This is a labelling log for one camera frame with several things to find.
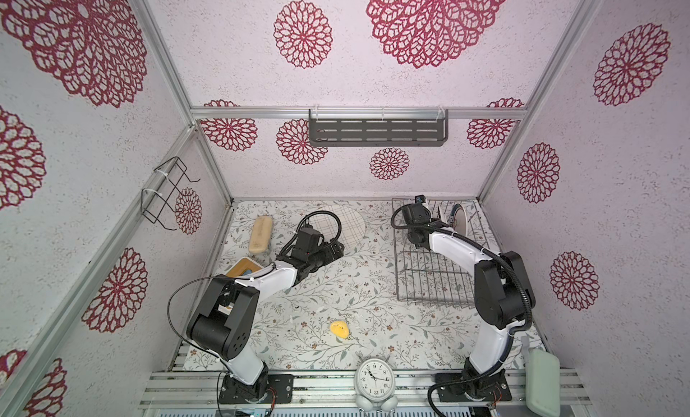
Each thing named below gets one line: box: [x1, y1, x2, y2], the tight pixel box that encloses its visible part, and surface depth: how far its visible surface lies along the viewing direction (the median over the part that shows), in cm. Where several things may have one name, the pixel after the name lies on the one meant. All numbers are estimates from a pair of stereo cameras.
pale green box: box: [525, 348, 561, 417], surface depth 73 cm
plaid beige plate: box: [308, 204, 366, 255], surface depth 109 cm
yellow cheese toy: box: [329, 320, 350, 339], surface depth 85 cm
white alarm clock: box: [354, 357, 399, 412], surface depth 73 cm
